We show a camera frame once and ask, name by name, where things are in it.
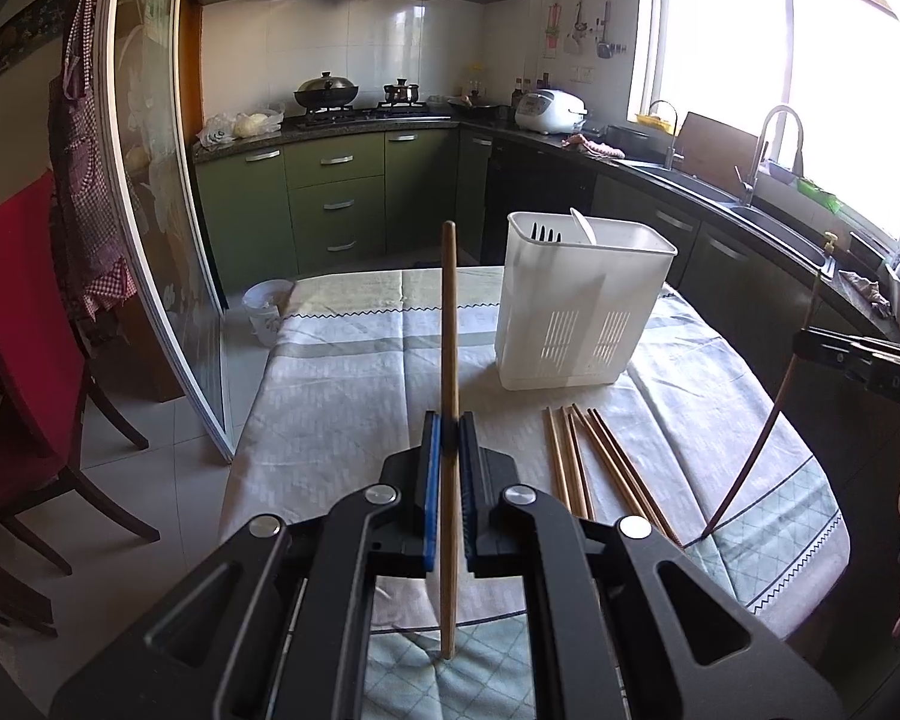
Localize dark brown chopstick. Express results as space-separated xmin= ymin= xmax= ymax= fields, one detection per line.
xmin=699 ymin=273 xmax=822 ymax=541

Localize white plastic utensil holder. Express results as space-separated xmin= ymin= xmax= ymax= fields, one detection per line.
xmin=494 ymin=211 xmax=678 ymax=390

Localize light wooden chopstick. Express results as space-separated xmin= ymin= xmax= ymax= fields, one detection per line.
xmin=437 ymin=219 xmax=465 ymax=662

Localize steel kitchen sink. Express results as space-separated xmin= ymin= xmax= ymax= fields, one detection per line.
xmin=624 ymin=161 xmax=836 ymax=278

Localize chrome kitchen faucet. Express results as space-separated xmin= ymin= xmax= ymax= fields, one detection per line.
xmin=735 ymin=104 xmax=805 ymax=206

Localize grey patterned tablecloth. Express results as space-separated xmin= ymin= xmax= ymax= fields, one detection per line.
xmin=221 ymin=266 xmax=850 ymax=718

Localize wooden cutting board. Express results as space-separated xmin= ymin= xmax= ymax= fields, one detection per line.
xmin=674 ymin=112 xmax=758 ymax=199

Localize white trash bin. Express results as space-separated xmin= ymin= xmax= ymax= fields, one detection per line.
xmin=242 ymin=278 xmax=295 ymax=348

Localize red upholstered chair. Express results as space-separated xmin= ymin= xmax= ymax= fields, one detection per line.
xmin=0 ymin=172 xmax=160 ymax=575

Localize white plastic spoon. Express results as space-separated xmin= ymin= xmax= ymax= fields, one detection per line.
xmin=569 ymin=206 xmax=598 ymax=247

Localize white rice cooker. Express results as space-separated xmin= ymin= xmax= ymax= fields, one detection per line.
xmin=515 ymin=89 xmax=589 ymax=135

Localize green lower cabinets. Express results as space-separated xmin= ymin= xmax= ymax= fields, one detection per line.
xmin=196 ymin=124 xmax=865 ymax=377

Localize checkered hanging apron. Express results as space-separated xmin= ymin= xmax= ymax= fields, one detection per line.
xmin=48 ymin=0 xmax=136 ymax=319

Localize plastic bag with food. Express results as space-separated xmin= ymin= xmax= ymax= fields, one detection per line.
xmin=198 ymin=109 xmax=284 ymax=149

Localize black wok with lid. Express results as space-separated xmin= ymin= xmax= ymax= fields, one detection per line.
xmin=294 ymin=71 xmax=359 ymax=110

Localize small black pot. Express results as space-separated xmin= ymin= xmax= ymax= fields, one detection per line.
xmin=383 ymin=78 xmax=419 ymax=106

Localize sliding glass door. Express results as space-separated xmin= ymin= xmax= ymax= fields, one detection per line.
xmin=94 ymin=0 xmax=235 ymax=463

